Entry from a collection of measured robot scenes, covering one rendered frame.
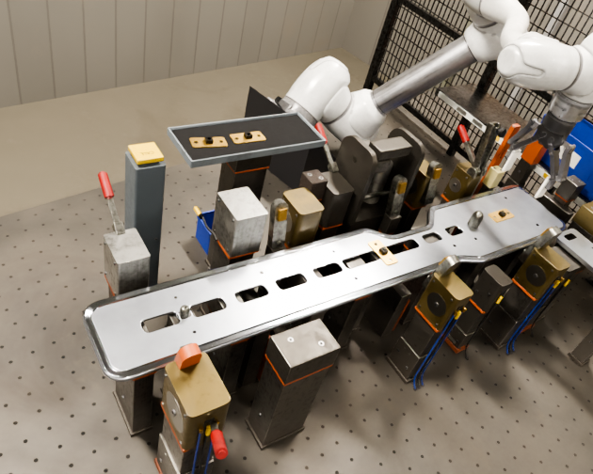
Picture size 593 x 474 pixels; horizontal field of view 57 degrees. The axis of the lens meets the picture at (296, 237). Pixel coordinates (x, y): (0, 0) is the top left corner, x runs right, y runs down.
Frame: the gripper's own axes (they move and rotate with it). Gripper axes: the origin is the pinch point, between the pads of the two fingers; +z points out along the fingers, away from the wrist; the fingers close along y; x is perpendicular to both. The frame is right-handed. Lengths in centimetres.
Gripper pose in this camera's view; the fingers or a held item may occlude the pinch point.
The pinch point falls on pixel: (523, 179)
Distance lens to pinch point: 164.7
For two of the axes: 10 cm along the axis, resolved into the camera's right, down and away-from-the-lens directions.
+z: -2.2, 7.2, 6.6
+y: 5.1, 6.5, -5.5
